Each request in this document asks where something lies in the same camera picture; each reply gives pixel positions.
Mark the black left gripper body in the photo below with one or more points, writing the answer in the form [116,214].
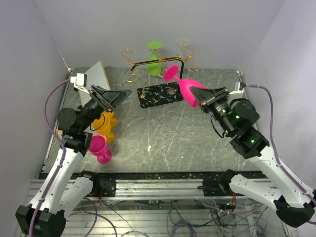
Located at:
[95,106]

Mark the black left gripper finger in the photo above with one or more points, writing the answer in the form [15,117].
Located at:
[115,98]
[98,90]

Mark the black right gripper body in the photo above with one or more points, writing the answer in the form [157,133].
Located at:
[211,102]

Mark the yellow wine glass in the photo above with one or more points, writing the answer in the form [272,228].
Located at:
[105,123]
[109,137]

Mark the pink wine glass back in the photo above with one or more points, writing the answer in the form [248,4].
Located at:
[184,85]

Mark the pink wine glass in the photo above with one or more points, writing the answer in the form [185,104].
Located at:
[99,148]
[184,85]

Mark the pink wine glass front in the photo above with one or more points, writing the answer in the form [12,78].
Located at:
[99,148]

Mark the clear wine glass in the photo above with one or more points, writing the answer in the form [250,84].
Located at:
[182,44]

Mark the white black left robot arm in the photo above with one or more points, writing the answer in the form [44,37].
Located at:
[46,214]

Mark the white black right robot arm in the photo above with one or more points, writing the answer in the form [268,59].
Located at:
[293,201]

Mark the white gold framed board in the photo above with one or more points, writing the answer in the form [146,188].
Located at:
[96,75]

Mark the orange picture book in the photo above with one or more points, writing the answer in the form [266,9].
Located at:
[60,133]

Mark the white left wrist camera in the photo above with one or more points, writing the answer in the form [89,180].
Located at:
[79,81]

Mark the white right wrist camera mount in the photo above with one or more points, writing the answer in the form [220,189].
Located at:
[238,92]

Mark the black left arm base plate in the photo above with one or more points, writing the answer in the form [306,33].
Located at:
[101,185]

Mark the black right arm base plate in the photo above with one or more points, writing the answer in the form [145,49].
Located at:
[212,187]

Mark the aluminium rail frame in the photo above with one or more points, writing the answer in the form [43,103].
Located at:
[169,208]

